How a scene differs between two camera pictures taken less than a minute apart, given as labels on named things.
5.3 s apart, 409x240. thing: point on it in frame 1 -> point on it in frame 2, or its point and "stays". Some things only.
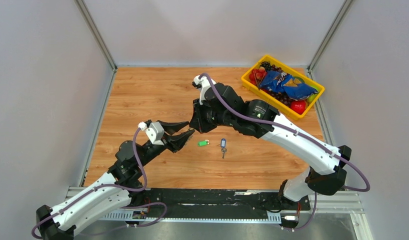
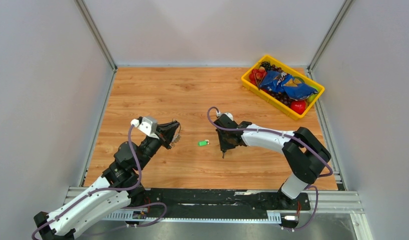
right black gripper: [197, 122] -> [222, 145]
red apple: [299, 106] stays
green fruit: [311, 98] stays
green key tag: [202, 143] stays
